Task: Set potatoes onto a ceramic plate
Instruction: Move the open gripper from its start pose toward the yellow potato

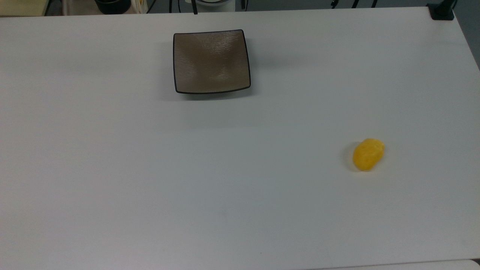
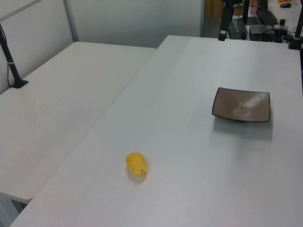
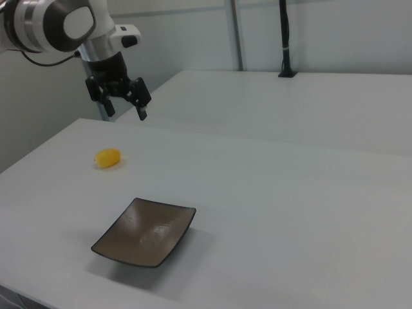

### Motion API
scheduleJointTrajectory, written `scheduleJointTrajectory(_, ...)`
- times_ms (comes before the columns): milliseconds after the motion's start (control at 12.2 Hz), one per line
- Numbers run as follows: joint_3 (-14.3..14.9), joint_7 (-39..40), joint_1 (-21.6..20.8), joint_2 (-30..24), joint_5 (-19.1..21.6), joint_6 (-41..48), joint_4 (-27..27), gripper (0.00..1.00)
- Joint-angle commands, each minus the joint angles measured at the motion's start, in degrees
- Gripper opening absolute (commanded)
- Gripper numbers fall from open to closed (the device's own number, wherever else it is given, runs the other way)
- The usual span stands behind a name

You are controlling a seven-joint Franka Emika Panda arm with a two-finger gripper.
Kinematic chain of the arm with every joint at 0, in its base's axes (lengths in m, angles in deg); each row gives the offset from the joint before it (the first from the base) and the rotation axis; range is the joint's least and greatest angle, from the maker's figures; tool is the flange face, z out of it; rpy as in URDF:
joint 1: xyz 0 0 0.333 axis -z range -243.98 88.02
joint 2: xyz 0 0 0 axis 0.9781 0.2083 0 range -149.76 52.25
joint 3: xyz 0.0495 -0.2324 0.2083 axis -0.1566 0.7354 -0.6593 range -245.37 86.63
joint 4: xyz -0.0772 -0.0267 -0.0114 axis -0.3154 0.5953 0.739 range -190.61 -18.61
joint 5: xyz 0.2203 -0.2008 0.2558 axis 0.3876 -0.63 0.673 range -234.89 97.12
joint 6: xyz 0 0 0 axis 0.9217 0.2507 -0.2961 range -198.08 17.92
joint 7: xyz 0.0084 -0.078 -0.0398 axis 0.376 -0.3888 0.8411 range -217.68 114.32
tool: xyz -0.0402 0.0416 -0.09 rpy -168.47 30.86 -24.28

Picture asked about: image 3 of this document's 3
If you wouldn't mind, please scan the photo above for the black camera stand pole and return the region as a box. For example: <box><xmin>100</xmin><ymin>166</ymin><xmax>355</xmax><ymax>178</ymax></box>
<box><xmin>277</xmin><ymin>0</ymin><xmax>297</xmax><ymax>79</ymax></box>

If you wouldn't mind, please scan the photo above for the yellow potato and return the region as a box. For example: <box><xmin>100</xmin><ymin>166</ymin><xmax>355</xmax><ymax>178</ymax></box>
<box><xmin>93</xmin><ymin>147</ymin><xmax>122</xmax><ymax>169</ymax></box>

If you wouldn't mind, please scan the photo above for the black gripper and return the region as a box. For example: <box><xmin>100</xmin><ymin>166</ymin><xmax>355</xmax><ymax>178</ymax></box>
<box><xmin>85</xmin><ymin>53</ymin><xmax>152</xmax><ymax>122</ymax></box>

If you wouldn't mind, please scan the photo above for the brown square ceramic plate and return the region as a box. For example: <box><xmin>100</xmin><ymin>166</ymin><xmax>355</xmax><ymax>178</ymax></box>
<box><xmin>90</xmin><ymin>197</ymin><xmax>197</xmax><ymax>268</ymax></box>

